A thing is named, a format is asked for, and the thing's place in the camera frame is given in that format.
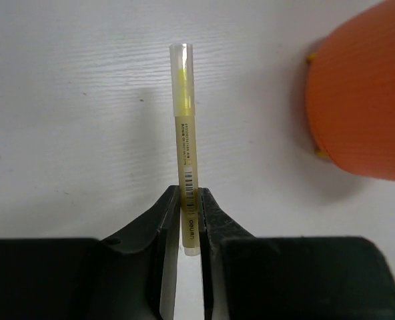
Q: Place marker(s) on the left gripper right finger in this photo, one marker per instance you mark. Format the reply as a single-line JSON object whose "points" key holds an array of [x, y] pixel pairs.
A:
{"points": [[217, 230]]}

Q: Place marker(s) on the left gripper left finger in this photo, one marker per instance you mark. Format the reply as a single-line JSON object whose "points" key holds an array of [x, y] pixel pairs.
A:
{"points": [[138, 274]]}

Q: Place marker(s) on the orange round organizer container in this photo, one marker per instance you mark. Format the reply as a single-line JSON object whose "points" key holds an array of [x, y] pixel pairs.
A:
{"points": [[350, 94]]}

